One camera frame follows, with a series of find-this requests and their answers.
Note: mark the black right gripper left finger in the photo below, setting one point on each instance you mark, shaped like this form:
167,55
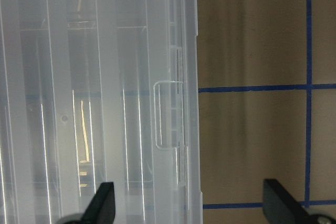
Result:
101,208

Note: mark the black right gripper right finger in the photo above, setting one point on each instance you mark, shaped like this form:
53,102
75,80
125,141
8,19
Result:
279,206

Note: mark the clear plastic box lid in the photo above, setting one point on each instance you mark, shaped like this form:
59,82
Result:
98,91

